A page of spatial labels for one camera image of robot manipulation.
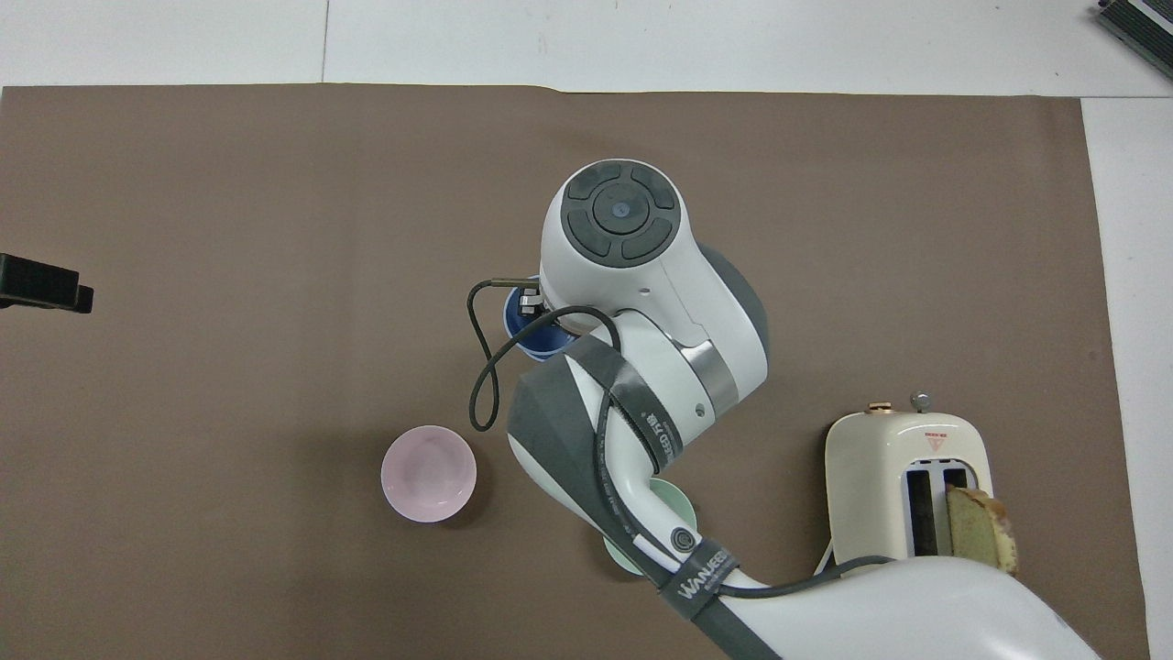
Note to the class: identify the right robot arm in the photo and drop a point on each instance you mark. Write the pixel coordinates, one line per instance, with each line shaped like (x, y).
(641, 385)

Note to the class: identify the blue cup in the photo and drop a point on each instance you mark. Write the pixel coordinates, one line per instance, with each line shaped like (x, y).
(542, 343)

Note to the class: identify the light green bowl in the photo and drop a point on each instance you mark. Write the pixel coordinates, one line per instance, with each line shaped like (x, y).
(676, 504)

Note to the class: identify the pink bowl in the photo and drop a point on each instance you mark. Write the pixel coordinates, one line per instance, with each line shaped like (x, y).
(428, 474)

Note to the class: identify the cream toaster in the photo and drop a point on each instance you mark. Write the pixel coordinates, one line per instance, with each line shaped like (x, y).
(871, 477)

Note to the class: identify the slice of bread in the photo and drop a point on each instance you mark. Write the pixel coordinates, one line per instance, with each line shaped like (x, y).
(979, 532)

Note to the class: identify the dark ribbed box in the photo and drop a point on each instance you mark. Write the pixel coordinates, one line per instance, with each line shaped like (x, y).
(1141, 20)

